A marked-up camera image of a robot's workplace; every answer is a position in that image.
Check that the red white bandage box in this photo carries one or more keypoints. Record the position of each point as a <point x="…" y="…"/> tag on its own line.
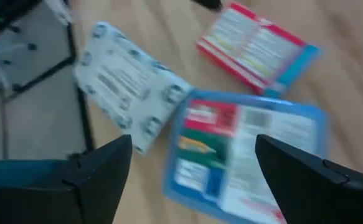
<point x="252" y="49"/>

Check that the grey printed gauze packet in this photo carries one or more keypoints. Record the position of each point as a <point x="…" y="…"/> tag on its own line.
<point x="122" y="81"/>

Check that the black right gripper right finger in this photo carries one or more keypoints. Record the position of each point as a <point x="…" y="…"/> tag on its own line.
<point x="309" y="193"/>

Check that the black aluminium table frame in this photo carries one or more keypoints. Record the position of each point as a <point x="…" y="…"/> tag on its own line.
<point x="86" y="124"/>

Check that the office chair with casters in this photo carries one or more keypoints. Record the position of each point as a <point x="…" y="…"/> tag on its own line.
<point x="7" y="18"/>

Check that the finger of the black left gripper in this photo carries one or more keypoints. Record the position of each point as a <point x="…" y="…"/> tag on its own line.
<point x="209" y="3"/>

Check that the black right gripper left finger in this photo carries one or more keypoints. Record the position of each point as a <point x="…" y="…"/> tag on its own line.
<point x="100" y="180"/>

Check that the blue first aid kit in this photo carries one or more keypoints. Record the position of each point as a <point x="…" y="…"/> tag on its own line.
<point x="231" y="149"/>

